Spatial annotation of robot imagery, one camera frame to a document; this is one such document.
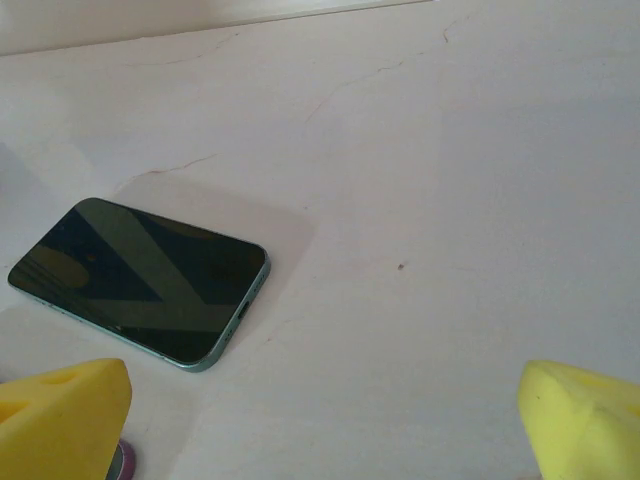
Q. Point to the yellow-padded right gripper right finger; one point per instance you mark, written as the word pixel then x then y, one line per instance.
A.
pixel 585 430

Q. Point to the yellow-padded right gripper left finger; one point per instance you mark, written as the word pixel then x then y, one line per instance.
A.
pixel 60 430

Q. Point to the black phone green frame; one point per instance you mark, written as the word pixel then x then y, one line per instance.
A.
pixel 135 280

